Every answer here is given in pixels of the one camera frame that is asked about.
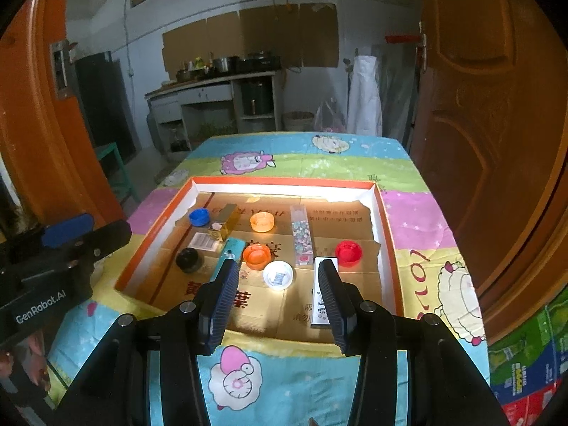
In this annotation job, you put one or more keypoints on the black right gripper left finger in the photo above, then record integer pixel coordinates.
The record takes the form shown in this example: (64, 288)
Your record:
(216, 299)

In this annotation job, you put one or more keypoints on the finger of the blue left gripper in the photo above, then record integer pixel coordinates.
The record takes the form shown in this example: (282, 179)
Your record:
(65, 231)

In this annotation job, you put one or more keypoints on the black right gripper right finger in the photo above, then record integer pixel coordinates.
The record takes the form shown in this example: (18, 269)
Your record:
(342, 301)

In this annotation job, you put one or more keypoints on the white Hello Kitty box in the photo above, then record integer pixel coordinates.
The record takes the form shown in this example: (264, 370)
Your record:
(318, 315)

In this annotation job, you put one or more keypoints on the teal rectangular box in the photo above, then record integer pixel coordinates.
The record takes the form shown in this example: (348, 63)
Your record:
(232, 250)

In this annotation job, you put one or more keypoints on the red bottle cap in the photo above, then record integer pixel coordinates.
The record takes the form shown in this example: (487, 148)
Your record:
(348, 253)

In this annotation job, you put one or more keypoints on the dark orange bottle cap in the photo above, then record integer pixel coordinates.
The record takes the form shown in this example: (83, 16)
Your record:
(257, 256)

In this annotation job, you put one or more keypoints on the white bottle cap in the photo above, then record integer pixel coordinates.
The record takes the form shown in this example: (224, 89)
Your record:
(278, 275)

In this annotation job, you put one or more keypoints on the blue bottle cap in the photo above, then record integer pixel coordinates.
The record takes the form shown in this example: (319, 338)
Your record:
(199, 217)

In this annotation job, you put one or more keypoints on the person's left hand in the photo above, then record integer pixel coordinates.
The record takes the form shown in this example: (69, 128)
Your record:
(30, 356)

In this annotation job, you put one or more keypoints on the black round cap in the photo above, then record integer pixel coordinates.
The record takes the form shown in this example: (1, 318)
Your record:
(189, 260)

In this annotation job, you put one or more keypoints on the gold rectangular box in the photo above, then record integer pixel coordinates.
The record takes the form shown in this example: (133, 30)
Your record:
(224, 222)

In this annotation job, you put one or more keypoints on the clear patterned rectangular box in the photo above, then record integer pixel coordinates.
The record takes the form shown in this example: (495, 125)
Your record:
(302, 239)

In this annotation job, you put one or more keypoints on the light orange bottle cap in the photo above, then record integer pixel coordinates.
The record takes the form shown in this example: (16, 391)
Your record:
(262, 222)

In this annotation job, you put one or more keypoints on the orange rimmed cardboard tray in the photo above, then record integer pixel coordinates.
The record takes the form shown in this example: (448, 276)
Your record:
(337, 210)

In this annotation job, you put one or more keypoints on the green metal stool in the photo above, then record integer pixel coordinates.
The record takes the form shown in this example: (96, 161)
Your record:
(116, 172)

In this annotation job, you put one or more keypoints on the colourful cartoon sheep quilt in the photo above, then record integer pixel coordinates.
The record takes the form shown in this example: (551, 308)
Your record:
(300, 385)

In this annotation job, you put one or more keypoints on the grey kitchen counter cabinet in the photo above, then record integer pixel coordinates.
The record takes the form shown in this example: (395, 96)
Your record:
(184, 115)

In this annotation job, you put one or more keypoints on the colourful beverage carton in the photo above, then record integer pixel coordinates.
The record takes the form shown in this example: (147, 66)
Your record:
(527, 366)

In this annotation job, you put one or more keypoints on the woven waste basket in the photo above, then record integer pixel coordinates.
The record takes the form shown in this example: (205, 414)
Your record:
(298, 121)

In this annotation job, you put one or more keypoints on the white rolled plastic sheet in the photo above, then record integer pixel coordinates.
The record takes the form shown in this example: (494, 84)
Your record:
(364, 105)

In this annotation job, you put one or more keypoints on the steel cooking pot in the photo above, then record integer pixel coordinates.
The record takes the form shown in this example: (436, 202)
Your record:
(222, 64)

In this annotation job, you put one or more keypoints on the brown wooden door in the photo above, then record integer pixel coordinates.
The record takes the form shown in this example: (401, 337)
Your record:
(490, 141)

